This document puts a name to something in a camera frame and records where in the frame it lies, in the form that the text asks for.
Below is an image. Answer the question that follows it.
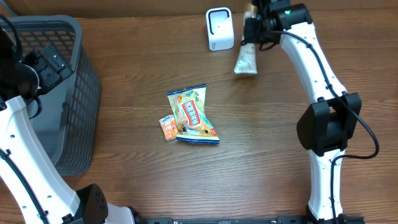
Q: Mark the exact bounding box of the white pouch with gold cap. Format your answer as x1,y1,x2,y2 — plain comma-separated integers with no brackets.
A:
233,11,259,75

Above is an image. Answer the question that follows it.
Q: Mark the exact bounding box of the yellow red snack bag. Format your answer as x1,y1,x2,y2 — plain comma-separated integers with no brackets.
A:
167,84,220,144

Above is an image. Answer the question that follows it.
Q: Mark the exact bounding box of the small orange snack packet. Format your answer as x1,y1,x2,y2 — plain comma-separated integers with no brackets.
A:
159,114,180,141

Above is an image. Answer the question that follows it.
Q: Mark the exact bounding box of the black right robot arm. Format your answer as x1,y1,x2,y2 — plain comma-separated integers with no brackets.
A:
242,1,364,223

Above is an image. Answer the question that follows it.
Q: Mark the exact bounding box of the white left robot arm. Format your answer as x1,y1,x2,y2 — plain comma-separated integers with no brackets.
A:
1,30,137,223

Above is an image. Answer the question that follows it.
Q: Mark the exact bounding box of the white barcode scanner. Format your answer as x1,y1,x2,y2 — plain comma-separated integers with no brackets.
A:
205,7,234,51

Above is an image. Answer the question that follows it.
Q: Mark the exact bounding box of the grey plastic shopping basket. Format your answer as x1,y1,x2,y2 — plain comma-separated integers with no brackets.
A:
1,16,101,176

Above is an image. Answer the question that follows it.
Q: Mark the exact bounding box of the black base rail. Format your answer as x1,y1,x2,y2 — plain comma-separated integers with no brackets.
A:
137,216,365,224

